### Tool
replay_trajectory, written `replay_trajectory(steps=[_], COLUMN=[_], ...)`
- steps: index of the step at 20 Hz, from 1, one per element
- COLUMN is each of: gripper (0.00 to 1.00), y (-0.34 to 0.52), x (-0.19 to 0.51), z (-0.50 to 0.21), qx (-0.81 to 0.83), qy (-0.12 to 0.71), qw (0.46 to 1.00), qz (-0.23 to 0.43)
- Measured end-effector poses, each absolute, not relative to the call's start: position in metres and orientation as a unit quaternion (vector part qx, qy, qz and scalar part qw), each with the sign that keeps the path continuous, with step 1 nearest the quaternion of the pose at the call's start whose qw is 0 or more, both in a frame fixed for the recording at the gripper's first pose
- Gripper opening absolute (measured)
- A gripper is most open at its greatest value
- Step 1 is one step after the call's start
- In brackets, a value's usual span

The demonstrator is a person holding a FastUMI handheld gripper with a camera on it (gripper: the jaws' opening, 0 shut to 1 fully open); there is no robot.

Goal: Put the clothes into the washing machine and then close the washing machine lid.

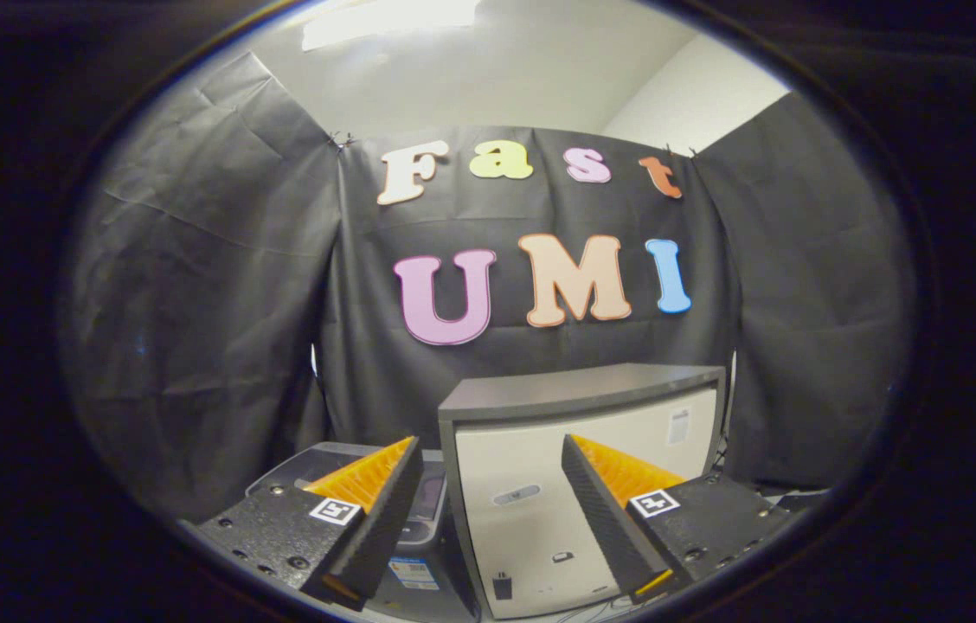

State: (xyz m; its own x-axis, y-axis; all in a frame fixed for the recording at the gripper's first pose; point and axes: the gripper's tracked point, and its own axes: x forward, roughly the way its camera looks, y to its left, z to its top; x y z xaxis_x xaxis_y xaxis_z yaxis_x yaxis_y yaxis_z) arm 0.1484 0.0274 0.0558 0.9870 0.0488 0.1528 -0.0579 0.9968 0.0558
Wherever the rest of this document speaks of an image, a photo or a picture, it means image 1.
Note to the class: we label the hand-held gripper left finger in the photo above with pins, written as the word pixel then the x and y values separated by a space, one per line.
pixel 384 519

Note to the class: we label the black backdrop cloth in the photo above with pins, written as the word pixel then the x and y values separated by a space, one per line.
pixel 211 329

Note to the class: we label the beige cabinet with grey frame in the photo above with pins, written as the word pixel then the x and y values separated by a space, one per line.
pixel 523 450

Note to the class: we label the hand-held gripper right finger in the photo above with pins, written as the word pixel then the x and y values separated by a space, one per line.
pixel 605 519

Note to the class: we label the grey washing machine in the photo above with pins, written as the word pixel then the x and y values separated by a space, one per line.
pixel 445 588

